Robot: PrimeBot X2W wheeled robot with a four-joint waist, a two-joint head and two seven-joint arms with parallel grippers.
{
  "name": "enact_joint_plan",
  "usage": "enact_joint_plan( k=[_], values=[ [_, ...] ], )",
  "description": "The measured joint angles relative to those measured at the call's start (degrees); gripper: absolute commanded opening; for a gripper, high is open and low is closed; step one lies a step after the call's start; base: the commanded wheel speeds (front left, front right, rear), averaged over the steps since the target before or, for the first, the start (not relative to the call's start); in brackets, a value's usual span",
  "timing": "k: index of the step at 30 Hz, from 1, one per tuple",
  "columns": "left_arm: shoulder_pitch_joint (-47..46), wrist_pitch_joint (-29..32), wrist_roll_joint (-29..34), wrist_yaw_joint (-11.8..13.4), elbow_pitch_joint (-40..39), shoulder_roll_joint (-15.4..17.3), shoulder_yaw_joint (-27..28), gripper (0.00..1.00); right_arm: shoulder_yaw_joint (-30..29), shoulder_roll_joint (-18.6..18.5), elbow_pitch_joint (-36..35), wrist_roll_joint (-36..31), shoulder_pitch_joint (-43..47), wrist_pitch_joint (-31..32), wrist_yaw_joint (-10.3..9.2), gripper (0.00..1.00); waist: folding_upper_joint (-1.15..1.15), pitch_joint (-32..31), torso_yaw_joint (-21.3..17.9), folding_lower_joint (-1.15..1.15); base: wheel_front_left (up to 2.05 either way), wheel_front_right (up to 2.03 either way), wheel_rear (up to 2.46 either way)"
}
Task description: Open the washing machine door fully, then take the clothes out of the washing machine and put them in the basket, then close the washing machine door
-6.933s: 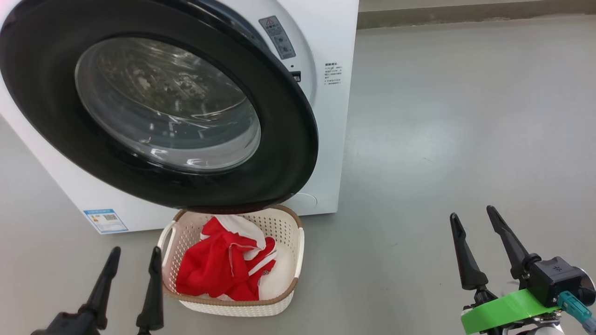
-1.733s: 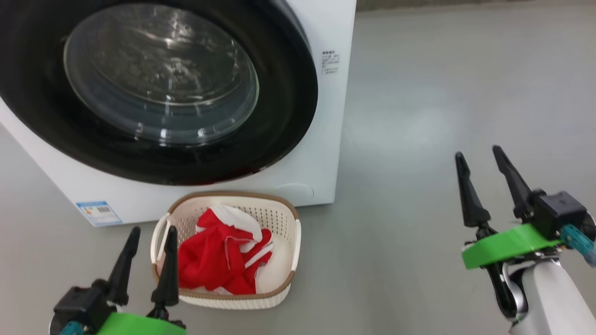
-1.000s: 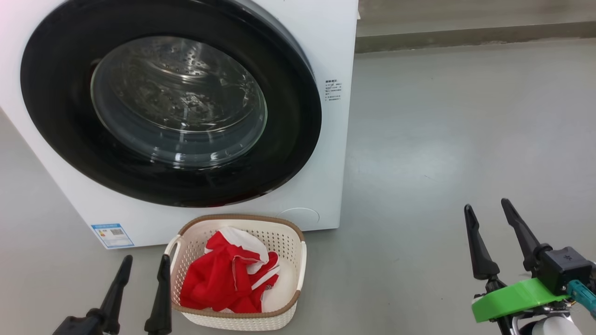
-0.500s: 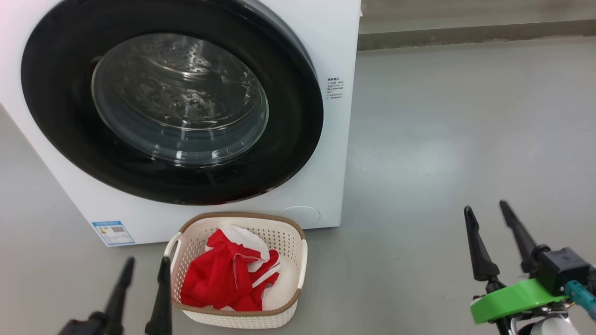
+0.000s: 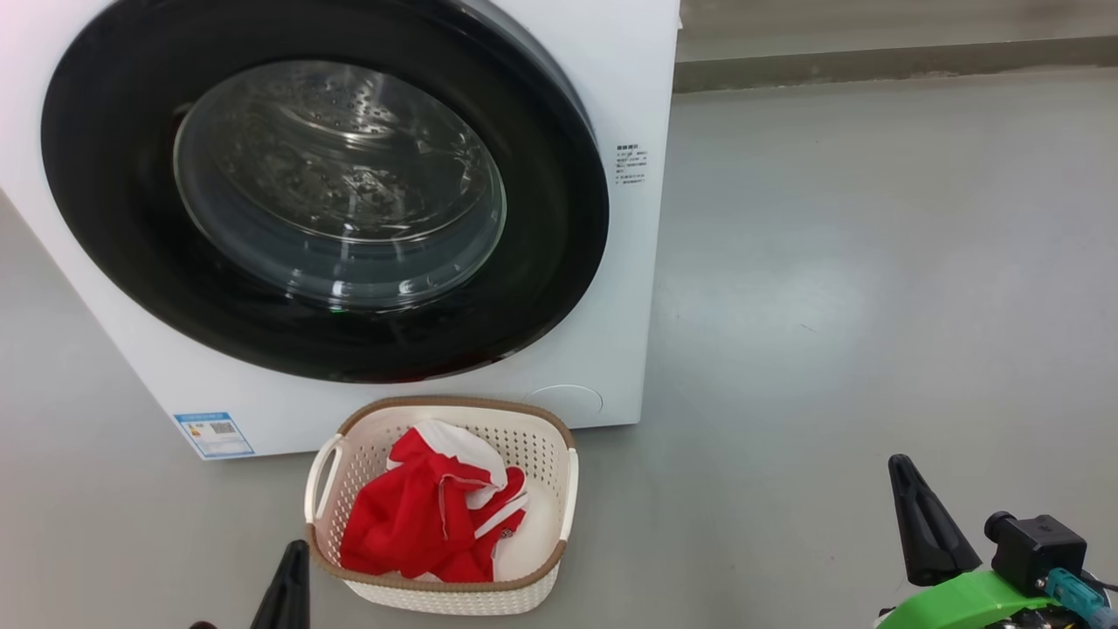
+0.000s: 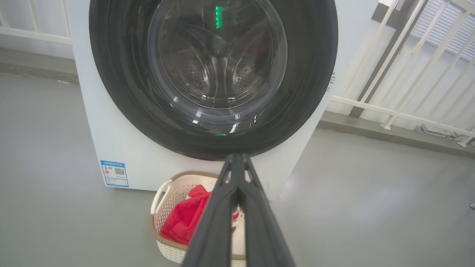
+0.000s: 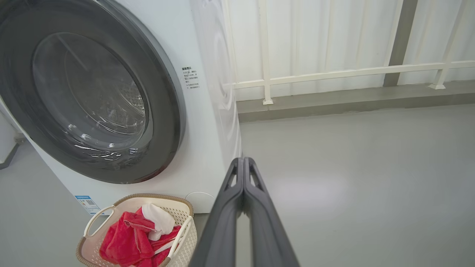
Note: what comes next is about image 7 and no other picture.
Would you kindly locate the red and white garment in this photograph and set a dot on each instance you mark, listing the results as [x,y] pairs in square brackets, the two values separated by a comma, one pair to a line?
[122,237]

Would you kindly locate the cream laundry basket brown rim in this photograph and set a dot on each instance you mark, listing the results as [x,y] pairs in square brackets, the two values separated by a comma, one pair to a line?
[183,241]

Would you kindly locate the round filter cover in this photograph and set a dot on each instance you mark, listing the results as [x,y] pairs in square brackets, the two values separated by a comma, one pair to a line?
[200,202]

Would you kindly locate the white front-load washing machine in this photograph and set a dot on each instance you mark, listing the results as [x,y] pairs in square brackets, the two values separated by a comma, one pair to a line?
[207,129]

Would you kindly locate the steel washer drum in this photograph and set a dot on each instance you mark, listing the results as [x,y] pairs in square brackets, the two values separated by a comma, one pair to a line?
[107,96]

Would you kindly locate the white metal railing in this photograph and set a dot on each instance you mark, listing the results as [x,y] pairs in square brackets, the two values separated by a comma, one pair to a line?
[265,55]

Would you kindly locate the blue energy label sticker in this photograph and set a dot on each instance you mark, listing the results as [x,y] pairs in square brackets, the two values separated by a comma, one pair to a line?
[88,204]

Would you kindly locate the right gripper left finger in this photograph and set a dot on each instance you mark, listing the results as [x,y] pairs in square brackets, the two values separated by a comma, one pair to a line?
[220,237]

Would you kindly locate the printed text sticker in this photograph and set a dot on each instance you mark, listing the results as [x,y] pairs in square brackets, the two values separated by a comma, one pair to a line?
[190,78]

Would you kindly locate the washing machine glass door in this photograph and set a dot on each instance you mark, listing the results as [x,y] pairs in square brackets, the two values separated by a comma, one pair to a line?
[163,111]

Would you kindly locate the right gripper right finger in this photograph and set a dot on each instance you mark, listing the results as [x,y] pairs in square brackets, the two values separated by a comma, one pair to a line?
[271,241]

